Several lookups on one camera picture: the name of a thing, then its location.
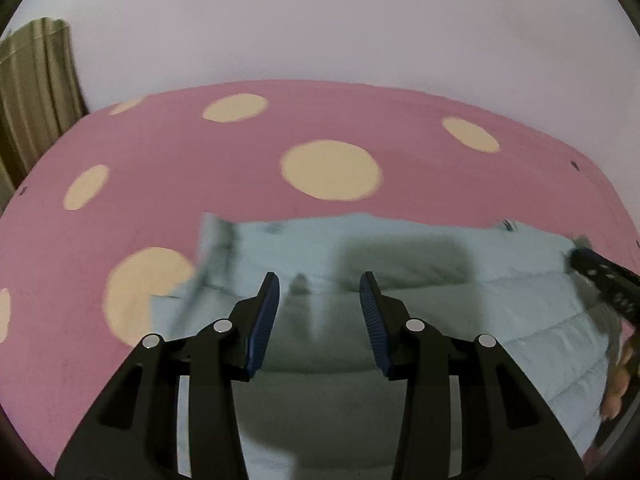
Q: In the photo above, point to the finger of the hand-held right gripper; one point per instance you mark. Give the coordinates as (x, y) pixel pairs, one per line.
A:
(605, 277)

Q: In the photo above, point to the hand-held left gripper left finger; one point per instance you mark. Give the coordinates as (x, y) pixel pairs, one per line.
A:
(262, 330)

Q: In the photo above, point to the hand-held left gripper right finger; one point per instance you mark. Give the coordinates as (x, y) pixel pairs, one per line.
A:
(375, 330)

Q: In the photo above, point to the light blue puffer jacket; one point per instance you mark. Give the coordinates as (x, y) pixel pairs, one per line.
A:
(500, 285)

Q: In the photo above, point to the person's right hand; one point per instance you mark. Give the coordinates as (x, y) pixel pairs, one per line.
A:
(622, 380)

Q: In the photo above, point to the bed with pink dotted sheet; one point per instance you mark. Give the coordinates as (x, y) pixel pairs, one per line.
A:
(200, 185)

